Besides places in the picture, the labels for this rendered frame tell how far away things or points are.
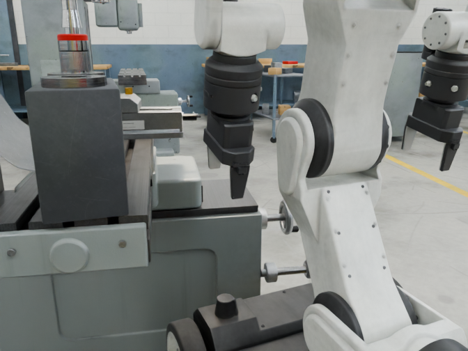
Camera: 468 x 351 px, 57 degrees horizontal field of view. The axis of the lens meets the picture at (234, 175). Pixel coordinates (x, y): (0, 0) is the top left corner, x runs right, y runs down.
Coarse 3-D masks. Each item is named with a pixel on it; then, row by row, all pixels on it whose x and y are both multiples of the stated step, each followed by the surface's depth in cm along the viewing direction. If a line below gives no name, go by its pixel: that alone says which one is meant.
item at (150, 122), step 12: (144, 108) 125; (156, 108) 125; (168, 108) 125; (180, 108) 126; (132, 120) 117; (144, 120) 118; (156, 120) 118; (168, 120) 118; (180, 120) 119; (132, 132) 117; (144, 132) 118; (156, 132) 118; (168, 132) 119; (180, 132) 119
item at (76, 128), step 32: (32, 96) 56; (64, 96) 57; (96, 96) 58; (32, 128) 57; (64, 128) 58; (96, 128) 59; (64, 160) 59; (96, 160) 61; (64, 192) 60; (96, 192) 62
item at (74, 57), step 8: (64, 40) 68; (72, 40) 68; (80, 40) 68; (64, 48) 68; (72, 48) 68; (80, 48) 69; (88, 48) 71; (64, 56) 69; (72, 56) 68; (80, 56) 69; (88, 56) 71; (64, 64) 69; (72, 64) 69; (80, 64) 69; (88, 64) 71; (64, 72) 69; (72, 72) 69; (80, 72) 70; (88, 72) 71
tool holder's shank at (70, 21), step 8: (64, 0) 67; (72, 0) 67; (64, 8) 68; (72, 8) 68; (64, 16) 68; (72, 16) 68; (64, 24) 68; (72, 24) 68; (80, 24) 69; (72, 32) 69
